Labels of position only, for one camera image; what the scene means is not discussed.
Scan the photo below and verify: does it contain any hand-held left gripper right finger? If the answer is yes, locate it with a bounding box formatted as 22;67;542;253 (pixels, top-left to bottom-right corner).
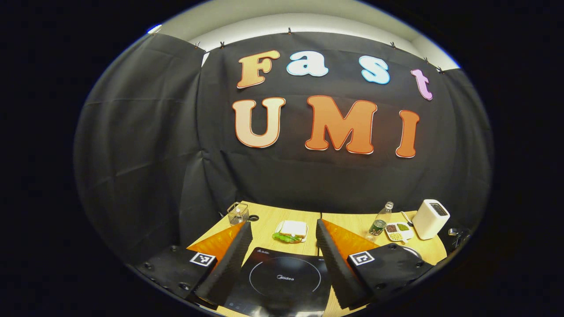
315;219;437;310

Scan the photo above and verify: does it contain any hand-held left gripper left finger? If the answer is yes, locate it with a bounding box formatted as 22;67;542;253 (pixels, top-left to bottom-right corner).
132;220;254;307

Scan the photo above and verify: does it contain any black induction cooktop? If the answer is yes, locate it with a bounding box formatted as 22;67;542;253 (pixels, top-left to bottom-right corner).
223;247;333;315

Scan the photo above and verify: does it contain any steel pot with black handle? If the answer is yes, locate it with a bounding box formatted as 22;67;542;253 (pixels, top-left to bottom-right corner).
397;227;470;262

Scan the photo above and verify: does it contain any white plate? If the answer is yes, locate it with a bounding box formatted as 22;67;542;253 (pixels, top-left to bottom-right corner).
275;220;309;243

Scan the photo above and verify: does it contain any white bread sandwich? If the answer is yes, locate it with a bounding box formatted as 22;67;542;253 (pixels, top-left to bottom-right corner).
281;221;308;238

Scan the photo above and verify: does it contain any clear plastic bottle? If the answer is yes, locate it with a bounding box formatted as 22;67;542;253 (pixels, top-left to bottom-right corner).
368;202;394;237

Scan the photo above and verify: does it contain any white divided dish of beans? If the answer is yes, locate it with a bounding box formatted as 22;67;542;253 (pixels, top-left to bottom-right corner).
384;222;415;243

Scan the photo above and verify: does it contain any white toaster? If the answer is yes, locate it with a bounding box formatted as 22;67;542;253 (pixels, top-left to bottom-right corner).
412;199;451;240

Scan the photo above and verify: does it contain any black backdrop cloth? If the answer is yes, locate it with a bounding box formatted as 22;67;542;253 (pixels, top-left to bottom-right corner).
74;32;493;265

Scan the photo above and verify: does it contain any row of black cloth clips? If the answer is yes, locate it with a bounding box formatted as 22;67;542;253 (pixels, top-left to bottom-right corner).
194;27;445;74

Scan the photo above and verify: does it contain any small wire basket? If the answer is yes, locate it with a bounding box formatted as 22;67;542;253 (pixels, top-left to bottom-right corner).
227;202;250;226

